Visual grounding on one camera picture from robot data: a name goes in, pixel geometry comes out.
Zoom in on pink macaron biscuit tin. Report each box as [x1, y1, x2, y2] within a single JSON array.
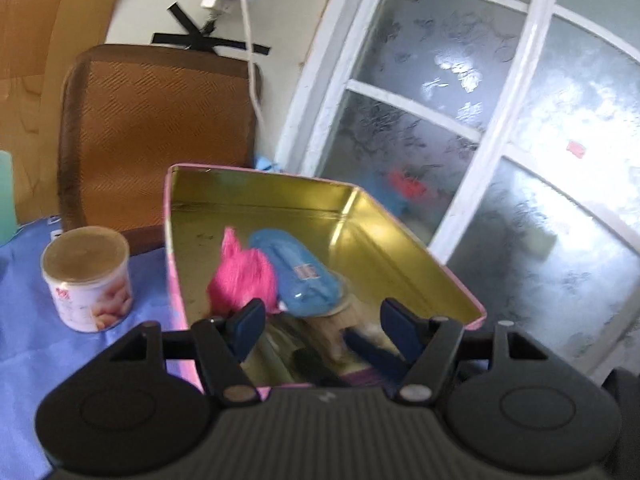
[[164, 164, 486, 388]]

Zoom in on blue patterned tablecloth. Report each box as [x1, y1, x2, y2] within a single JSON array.
[[0, 217, 178, 479]]

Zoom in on white framed glass door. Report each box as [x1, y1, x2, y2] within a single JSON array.
[[276, 0, 639, 380]]

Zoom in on pink fuzzy soft toy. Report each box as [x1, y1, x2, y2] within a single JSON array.
[[206, 226, 280, 318]]

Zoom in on clear bag with pads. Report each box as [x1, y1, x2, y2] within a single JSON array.
[[242, 294, 386, 386]]

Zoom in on white power cable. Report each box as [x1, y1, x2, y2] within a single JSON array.
[[238, 0, 269, 141]]

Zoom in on teal plastic cup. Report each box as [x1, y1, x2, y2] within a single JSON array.
[[0, 151, 18, 245]]

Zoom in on blue plastic wipes pack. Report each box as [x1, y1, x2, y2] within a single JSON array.
[[248, 229, 342, 318]]

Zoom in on wood pattern wall panel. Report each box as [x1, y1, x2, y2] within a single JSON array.
[[1, 0, 117, 223]]

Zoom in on white round snack can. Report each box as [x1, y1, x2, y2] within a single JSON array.
[[40, 226, 134, 333]]

